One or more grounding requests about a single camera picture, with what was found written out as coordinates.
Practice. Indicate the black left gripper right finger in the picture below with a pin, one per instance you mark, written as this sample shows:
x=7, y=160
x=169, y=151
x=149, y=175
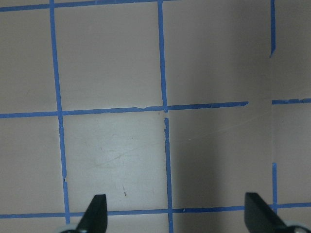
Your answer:
x=259, y=217

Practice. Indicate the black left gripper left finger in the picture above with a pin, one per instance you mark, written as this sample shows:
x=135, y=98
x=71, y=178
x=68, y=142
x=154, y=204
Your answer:
x=94, y=219

